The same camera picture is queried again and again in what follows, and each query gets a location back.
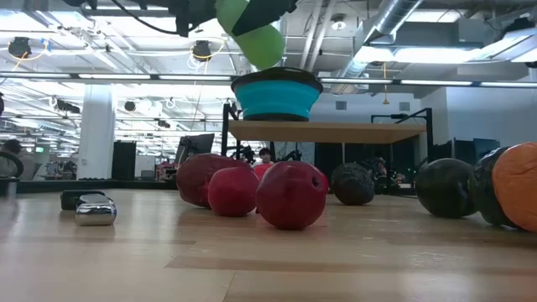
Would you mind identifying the wooden shelf with black legs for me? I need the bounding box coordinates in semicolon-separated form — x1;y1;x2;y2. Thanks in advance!
220;102;435;198

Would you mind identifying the black ceiling device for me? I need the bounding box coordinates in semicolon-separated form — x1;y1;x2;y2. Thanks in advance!
7;36;33;59
191;39;213;63

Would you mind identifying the dark blue monitor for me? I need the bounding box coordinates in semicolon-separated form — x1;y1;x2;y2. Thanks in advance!
473;138;501;159

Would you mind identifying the silver slanted ventilation duct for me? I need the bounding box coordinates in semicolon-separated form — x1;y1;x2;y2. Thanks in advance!
331;0;425;85

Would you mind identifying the black left wrist camera cable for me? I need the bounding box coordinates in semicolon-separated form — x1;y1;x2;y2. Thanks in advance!
109;0;182;36

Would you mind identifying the black curved hose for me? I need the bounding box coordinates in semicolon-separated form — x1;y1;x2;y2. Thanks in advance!
0;150;25;180

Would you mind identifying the black computer monitor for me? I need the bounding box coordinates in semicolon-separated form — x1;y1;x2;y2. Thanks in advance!
174;133;216;167

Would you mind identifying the white room pillar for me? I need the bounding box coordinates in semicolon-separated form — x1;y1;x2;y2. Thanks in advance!
76;83;117;181

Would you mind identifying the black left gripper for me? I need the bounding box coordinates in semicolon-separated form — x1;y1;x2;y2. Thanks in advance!
166;0;300;38

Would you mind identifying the grey metal post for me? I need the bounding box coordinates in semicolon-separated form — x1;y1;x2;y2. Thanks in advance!
0;176;18;198

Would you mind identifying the blue collapsible bowl grey rim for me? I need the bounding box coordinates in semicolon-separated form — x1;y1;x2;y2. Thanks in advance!
230;66;325;123

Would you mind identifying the yellow hanging pendant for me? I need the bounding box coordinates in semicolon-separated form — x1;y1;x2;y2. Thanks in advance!
380;61;390;106

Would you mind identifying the orange toy fruit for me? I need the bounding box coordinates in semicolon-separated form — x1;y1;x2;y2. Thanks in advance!
491;141;537;234

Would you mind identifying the green toy fruit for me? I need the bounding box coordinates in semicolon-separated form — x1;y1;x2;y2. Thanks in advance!
215;0;287;71

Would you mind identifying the black cabinet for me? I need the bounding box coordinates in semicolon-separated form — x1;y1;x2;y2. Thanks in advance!
111;140;138;181

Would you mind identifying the red toy pomegranate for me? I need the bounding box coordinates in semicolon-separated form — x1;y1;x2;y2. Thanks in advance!
207;166;261;218
254;160;328;232

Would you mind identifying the long ceiling light strip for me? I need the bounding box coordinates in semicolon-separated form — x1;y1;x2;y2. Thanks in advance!
0;72;232;81
318;78;537;89

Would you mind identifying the dark red toy fruit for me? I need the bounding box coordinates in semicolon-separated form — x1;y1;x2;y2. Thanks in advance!
175;152;253;210

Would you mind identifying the black aluminium table frame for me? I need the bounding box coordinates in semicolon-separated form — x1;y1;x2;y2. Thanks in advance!
16;179;416;199

